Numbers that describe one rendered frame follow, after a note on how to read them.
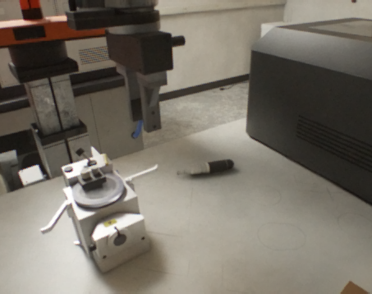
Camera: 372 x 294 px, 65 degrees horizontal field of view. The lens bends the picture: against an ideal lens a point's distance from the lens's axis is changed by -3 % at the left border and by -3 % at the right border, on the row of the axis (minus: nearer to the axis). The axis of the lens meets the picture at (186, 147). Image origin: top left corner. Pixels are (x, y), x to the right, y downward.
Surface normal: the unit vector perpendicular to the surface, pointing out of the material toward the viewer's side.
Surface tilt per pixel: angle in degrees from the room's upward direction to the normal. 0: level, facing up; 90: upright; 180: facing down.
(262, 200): 0
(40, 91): 90
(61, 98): 90
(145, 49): 90
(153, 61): 90
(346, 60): 58
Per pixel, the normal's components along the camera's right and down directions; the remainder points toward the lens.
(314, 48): -0.73, -0.22
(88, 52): 0.52, 0.40
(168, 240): -0.04, -0.87
